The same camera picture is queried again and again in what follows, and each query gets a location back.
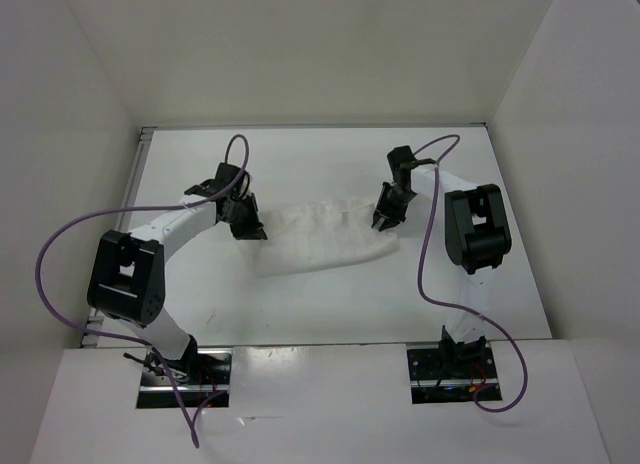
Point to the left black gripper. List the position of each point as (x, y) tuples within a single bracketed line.
[(252, 228)]

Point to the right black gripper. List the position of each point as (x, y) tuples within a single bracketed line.
[(394, 217)]

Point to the white pleated skirt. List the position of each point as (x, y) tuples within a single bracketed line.
[(317, 236)]

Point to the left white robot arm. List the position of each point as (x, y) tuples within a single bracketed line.
[(128, 278)]

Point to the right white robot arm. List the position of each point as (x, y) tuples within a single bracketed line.
[(477, 237)]

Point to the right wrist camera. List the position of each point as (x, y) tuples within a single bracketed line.
[(422, 162)]

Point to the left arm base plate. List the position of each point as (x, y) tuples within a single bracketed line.
[(155, 391)]

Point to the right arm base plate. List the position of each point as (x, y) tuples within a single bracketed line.
[(432, 381)]

